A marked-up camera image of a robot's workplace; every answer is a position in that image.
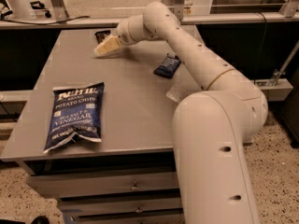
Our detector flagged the top grey drawer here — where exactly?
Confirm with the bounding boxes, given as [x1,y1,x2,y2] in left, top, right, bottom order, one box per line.
[27,167,178,199]

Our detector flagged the grey drawer cabinet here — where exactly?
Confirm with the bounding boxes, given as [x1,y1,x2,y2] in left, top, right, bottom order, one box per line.
[0,25,252,224]

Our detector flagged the grey metal rail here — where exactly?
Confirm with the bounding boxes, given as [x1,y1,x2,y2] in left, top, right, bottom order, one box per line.
[0,12,299,30]

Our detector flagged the grey drawer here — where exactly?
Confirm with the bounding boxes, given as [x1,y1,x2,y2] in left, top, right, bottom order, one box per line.
[27,167,178,199]
[64,211,184,224]
[58,196,180,216]

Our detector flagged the grey lower side rail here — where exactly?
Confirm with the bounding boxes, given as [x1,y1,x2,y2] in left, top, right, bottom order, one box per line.
[255,78,293,102]

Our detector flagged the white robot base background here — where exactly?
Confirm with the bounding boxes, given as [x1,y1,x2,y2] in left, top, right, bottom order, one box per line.
[7,0,36,20]

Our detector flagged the bottom grey drawer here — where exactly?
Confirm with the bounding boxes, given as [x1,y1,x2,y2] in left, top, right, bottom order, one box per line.
[64,211,184,224]

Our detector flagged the blue kettle chip bag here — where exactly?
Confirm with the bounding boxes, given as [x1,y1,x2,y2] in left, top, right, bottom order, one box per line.
[44,82,105,154]

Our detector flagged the metal frame post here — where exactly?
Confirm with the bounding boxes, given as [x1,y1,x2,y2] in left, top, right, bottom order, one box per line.
[174,0,185,21]

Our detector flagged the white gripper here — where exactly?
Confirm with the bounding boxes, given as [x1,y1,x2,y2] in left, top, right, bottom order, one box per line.
[93,19,136,56]

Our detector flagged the black cable on rail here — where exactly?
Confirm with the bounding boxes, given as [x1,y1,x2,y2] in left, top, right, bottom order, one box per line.
[0,15,91,26]

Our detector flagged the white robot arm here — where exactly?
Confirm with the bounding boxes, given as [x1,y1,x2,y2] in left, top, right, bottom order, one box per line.
[94,2,268,224]

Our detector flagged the black hanging cable right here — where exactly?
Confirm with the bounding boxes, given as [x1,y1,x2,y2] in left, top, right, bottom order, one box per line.
[255,12,268,79]

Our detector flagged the middle grey drawer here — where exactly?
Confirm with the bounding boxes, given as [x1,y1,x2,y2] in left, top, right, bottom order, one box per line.
[58,196,180,216]

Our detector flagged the blue rxbar wrapper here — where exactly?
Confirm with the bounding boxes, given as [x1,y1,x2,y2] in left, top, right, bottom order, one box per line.
[153,53,181,78]

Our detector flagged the dark chocolate rxbar wrapper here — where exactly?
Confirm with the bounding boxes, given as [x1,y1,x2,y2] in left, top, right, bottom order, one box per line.
[94,30,110,43]

